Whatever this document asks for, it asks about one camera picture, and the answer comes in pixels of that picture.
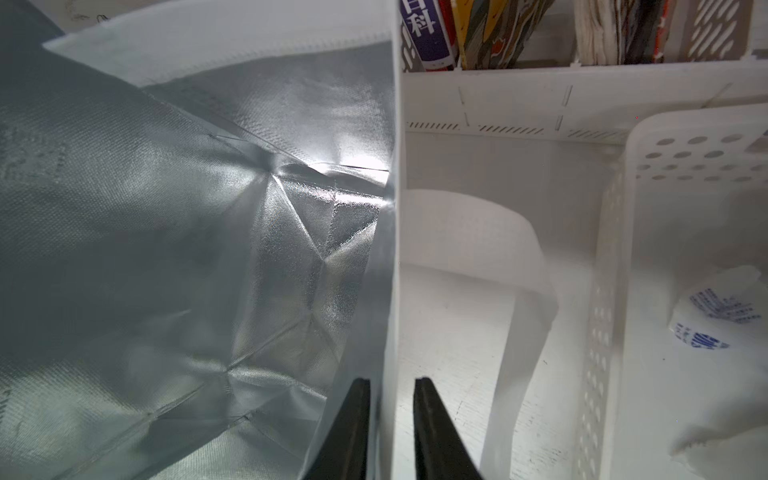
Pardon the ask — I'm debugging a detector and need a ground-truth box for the white insulated delivery bag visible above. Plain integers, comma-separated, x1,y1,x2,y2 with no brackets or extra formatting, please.
0,0,560,480

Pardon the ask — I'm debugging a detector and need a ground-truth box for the white blue-printed ice pack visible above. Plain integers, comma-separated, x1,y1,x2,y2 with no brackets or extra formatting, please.
668,265,767,351

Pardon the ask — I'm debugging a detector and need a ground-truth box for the white perforated plastic tray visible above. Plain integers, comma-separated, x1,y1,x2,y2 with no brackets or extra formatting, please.
571,104,767,479

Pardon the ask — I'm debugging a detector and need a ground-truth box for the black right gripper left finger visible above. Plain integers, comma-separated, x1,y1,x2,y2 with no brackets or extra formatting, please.
303,378,371,480

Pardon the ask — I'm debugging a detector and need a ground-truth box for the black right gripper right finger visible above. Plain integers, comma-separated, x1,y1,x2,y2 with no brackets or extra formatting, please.
413,377,482,480

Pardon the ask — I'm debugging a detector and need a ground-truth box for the yellow book in organizer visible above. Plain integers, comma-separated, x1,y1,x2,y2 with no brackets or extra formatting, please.
451,0,553,70

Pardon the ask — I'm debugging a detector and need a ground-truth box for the white perforated file organizer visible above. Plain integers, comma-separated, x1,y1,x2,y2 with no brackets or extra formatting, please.
399,0,768,145

